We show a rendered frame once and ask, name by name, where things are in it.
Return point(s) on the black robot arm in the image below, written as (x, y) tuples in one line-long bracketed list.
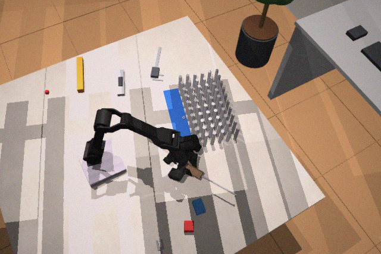
[(161, 137)]

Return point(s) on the orange rectangular bar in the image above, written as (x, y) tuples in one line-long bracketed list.
[(80, 75)]

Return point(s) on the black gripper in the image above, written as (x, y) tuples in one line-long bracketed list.
[(182, 159)]

